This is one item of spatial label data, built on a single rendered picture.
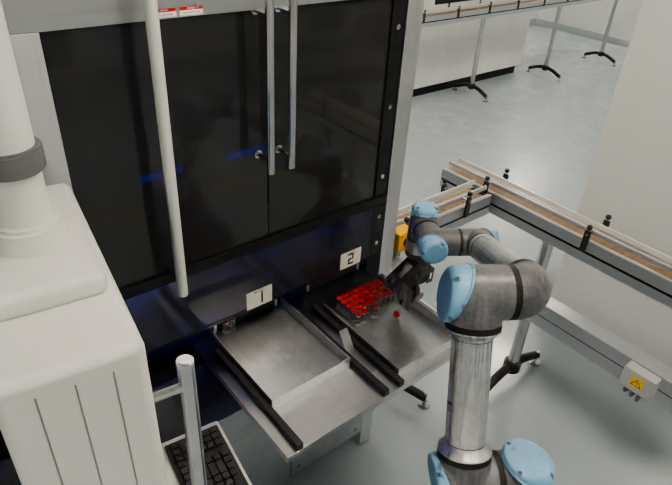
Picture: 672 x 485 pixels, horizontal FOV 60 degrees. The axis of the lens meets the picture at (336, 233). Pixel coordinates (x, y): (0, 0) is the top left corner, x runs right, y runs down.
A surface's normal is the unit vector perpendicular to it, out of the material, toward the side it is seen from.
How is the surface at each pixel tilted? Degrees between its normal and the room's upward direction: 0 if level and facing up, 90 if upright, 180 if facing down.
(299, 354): 0
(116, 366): 90
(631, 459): 0
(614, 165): 90
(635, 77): 90
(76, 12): 90
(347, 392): 0
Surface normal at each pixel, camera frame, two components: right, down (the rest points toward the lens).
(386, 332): 0.05, -0.85
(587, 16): -0.78, 0.30
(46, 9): 0.63, 0.44
